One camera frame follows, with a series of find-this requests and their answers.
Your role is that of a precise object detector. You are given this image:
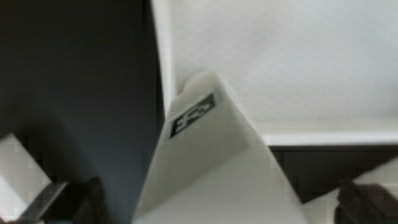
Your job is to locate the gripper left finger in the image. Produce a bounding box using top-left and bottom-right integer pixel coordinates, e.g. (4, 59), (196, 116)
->
(17, 182), (68, 224)

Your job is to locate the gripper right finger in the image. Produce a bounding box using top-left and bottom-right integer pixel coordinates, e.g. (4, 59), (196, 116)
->
(356, 184), (398, 224)

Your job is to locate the white leg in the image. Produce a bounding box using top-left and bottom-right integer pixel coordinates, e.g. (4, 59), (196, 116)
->
(132, 72), (310, 224)

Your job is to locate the white desk top tray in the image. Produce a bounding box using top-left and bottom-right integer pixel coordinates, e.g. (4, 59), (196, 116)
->
(152, 0), (398, 145)

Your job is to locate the white U-shaped fence wall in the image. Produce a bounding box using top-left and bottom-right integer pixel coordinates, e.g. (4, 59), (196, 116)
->
(0, 135), (398, 224)

